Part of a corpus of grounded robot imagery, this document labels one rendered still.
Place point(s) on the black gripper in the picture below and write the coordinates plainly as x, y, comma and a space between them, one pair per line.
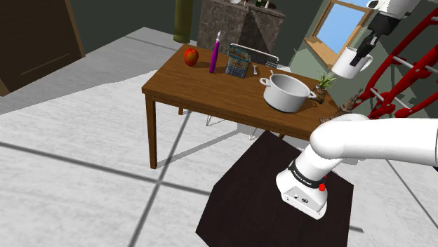
385, 24

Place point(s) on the white mug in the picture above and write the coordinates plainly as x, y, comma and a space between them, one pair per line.
345, 66

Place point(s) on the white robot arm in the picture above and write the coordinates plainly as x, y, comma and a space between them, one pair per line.
369, 138

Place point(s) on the wooden framed window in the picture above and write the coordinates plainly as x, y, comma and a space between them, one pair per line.
337, 25

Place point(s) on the small potted green plant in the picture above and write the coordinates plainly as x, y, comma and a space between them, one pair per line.
323, 85

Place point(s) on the red metal rack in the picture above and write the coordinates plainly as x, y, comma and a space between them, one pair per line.
414, 71

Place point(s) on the brown spiky plant figure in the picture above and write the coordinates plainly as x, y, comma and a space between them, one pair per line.
345, 107

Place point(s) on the white cooking pot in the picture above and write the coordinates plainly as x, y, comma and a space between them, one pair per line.
284, 97

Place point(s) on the grey stone cabinet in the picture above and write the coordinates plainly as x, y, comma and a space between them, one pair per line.
226, 25

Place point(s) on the purple pen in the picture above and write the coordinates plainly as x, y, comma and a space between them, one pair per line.
215, 54

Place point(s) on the brown wooden table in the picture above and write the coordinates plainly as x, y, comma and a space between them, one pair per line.
212, 90

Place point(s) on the red apple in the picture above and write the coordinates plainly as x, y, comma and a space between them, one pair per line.
191, 57

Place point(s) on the green tall column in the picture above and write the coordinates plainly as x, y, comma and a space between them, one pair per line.
183, 20

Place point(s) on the dark robot stand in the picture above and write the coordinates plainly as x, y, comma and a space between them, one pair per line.
253, 202

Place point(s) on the dark brown door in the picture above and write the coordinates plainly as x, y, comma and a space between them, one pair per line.
34, 41

